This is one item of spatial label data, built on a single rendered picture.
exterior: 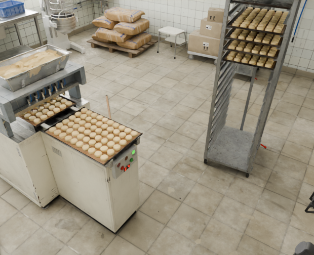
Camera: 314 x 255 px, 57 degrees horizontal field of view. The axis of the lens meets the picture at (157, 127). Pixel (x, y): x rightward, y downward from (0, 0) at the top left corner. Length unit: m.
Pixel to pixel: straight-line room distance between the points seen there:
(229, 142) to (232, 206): 0.77
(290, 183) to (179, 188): 1.14
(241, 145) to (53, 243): 2.08
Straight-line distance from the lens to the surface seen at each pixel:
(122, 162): 2.03
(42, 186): 2.70
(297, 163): 3.53
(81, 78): 2.50
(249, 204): 2.94
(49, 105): 2.52
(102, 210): 2.42
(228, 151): 3.18
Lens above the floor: 2.21
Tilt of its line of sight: 37 degrees down
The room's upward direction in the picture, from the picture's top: straight up
